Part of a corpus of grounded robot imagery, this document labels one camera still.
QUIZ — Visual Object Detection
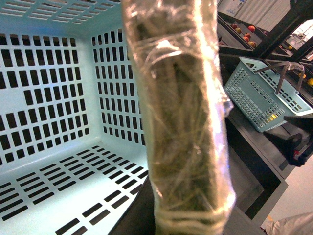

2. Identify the basket handle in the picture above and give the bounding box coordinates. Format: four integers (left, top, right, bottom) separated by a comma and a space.
122, 0, 236, 235

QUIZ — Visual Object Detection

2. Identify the light blue plastic basket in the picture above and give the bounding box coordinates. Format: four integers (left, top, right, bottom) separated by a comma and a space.
0, 0, 153, 235

